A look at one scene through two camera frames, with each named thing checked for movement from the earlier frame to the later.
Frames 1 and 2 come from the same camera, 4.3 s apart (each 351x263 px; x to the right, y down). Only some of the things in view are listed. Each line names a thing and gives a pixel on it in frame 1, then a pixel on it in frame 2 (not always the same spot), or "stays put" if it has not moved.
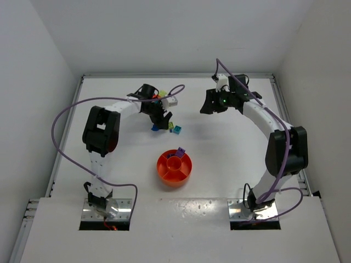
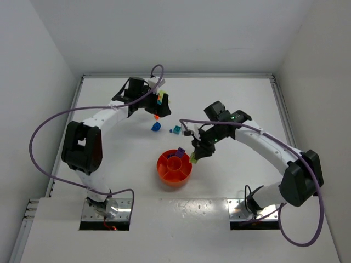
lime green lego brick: [162, 93] stays put
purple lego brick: [180, 152] stays put
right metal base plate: [237, 212] stays put
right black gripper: [215, 101] → [204, 143]
